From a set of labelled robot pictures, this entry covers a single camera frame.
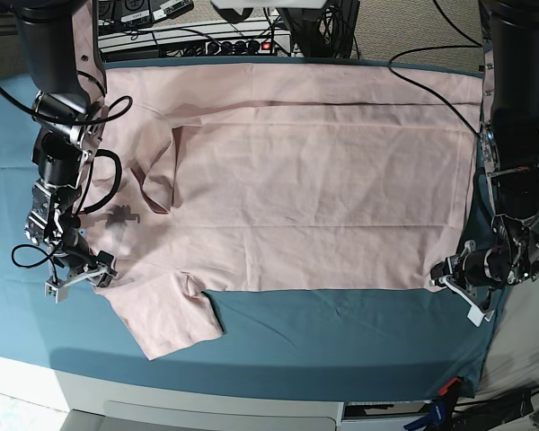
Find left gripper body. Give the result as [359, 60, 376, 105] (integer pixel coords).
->
[429, 240, 506, 310]

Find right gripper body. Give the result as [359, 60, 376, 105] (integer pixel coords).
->
[49, 237, 100, 286]

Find pink T-shirt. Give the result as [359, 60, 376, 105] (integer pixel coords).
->
[69, 0, 498, 362]

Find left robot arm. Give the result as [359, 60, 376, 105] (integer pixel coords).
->
[430, 1, 539, 321]

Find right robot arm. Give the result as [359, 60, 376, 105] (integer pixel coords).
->
[12, 1, 115, 300]

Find teal table cloth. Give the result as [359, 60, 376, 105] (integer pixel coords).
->
[0, 97, 497, 400]

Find orange blue bottom clamp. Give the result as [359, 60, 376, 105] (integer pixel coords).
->
[403, 377, 464, 431]

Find black power strip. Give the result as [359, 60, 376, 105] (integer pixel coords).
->
[205, 39, 278, 57]

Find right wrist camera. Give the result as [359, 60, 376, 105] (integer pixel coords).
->
[44, 278, 69, 303]

